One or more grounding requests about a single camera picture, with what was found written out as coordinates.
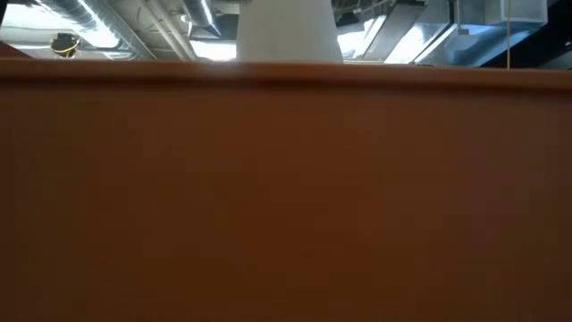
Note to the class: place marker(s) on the white shade table lamp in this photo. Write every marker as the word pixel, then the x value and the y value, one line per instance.
pixel 288 31

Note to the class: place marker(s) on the slanted rectangular metal duct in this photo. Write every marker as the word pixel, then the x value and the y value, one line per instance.
pixel 393 36

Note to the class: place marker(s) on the narrow silver spiral duct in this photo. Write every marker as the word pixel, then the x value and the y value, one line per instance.
pixel 203 15

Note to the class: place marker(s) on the wide silver spiral duct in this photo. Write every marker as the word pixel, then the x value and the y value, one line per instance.
pixel 89 18

